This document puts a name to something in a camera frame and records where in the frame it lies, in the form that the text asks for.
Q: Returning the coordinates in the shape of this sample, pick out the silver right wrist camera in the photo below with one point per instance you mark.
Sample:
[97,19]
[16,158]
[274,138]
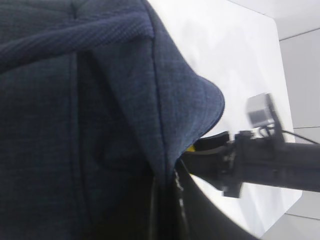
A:
[260,110]

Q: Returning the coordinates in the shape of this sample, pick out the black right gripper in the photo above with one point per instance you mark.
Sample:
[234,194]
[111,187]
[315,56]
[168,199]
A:
[184,212]

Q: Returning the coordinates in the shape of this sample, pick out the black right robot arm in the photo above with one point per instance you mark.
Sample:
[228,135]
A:
[300,167]

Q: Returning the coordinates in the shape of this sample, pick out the dark navy lunch bag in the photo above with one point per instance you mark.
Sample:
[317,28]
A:
[96,106]

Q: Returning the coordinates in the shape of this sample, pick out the yellow lemon toy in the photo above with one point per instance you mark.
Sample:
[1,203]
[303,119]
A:
[191,148]

